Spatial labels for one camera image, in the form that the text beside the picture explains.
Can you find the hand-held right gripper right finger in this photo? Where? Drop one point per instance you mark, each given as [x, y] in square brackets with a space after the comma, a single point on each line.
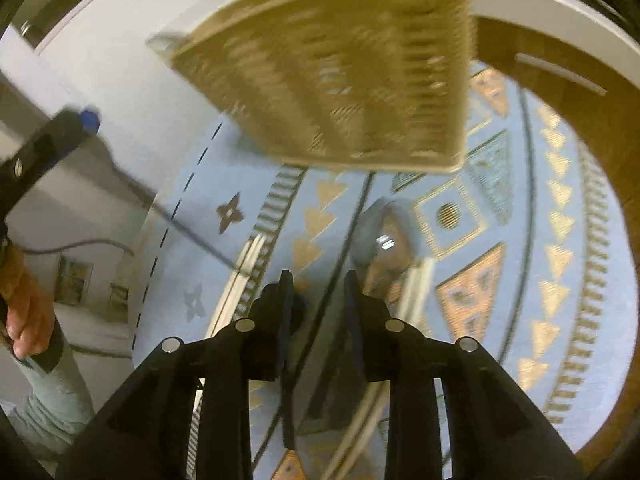
[352, 312]

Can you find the metal spoon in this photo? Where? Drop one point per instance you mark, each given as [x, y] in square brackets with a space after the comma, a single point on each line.
[385, 242]

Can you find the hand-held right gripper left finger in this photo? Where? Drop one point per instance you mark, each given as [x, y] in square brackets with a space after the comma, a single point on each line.
[285, 312]

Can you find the wooden kitchen counter cabinet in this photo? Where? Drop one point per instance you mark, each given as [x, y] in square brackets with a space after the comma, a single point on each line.
[560, 110]

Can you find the person's left hand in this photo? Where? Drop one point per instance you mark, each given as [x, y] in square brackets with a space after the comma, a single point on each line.
[25, 300]

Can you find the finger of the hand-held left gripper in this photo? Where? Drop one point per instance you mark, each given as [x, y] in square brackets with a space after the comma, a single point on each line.
[60, 135]

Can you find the white refrigerator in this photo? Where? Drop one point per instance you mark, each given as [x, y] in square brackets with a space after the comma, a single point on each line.
[120, 75]

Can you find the wooden chopstick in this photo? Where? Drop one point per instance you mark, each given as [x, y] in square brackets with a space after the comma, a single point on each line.
[252, 260]
[240, 285]

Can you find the person's left forearm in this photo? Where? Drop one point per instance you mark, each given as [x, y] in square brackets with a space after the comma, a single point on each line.
[55, 405]

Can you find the woven bamboo utensil basket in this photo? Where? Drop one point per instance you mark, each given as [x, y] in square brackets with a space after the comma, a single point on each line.
[340, 70]

